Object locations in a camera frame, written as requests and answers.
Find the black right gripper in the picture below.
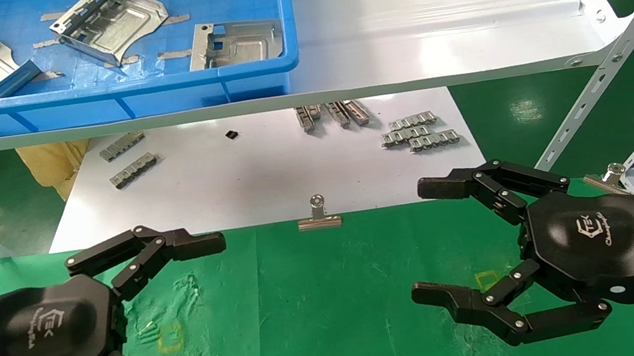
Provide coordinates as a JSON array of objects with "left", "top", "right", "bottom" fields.
[{"left": 396, "top": 142, "right": 634, "bottom": 356}]

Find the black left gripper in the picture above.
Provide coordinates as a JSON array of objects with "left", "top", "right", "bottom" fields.
[{"left": 0, "top": 216, "right": 243, "bottom": 356}]

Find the grey metal link strip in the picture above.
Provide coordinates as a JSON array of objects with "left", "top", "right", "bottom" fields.
[
  {"left": 98, "top": 131, "right": 148, "bottom": 163},
  {"left": 325, "top": 100, "right": 352, "bottom": 131},
  {"left": 407, "top": 128, "right": 462, "bottom": 153},
  {"left": 387, "top": 110, "right": 438, "bottom": 131},
  {"left": 380, "top": 124, "right": 431, "bottom": 148},
  {"left": 341, "top": 97, "right": 372, "bottom": 128},
  {"left": 294, "top": 104, "right": 324, "bottom": 136},
  {"left": 107, "top": 153, "right": 161, "bottom": 190}
]

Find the green cloth mat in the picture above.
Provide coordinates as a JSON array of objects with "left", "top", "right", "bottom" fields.
[{"left": 0, "top": 174, "right": 634, "bottom": 356}]

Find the silver binder clip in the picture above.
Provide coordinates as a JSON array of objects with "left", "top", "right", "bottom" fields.
[
  {"left": 295, "top": 192, "right": 343, "bottom": 232},
  {"left": 582, "top": 161, "right": 634, "bottom": 200}
]

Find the white paper sheet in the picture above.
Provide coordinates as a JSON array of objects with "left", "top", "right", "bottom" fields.
[{"left": 35, "top": 83, "right": 491, "bottom": 254}]

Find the yellow plastic bag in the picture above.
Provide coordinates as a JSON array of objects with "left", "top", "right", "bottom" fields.
[{"left": 16, "top": 138, "right": 97, "bottom": 207}]

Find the white corrugated shelf panel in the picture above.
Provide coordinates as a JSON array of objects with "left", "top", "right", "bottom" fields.
[{"left": 0, "top": 0, "right": 627, "bottom": 151}]

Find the blue plastic bin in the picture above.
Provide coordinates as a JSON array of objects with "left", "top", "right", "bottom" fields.
[{"left": 0, "top": 0, "right": 305, "bottom": 137}]

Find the flat sheet metal bracket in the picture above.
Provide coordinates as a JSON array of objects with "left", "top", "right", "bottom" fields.
[{"left": 185, "top": 14, "right": 286, "bottom": 72}]

